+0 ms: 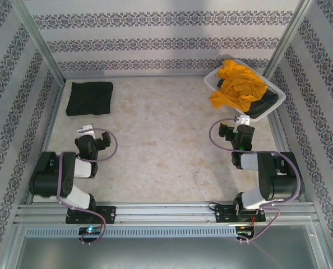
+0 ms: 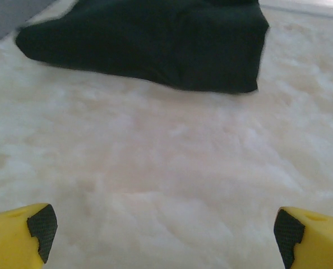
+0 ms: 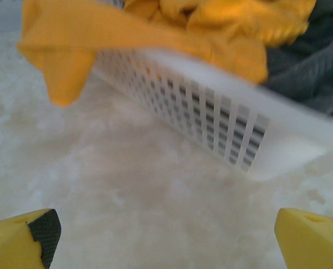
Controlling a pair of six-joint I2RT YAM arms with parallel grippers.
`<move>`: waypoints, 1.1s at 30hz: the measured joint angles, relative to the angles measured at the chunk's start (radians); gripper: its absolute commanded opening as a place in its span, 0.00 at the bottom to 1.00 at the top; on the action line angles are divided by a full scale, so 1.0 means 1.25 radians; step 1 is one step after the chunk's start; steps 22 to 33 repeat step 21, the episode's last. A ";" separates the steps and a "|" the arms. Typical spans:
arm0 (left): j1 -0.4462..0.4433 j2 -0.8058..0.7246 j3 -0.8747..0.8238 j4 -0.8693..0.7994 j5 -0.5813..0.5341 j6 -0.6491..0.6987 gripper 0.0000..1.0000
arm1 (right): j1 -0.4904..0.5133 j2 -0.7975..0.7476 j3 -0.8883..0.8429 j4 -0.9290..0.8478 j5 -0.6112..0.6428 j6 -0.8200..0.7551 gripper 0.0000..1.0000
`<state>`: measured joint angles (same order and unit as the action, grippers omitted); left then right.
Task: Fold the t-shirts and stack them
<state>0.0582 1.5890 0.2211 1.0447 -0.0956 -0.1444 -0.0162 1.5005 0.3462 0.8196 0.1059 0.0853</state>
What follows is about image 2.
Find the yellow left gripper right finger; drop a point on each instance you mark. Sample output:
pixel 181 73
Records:
pixel 320 241

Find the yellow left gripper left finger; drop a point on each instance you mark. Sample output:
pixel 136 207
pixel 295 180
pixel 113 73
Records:
pixel 6 241

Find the black t-shirt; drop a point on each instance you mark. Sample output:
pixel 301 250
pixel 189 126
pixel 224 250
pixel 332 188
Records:
pixel 155 42

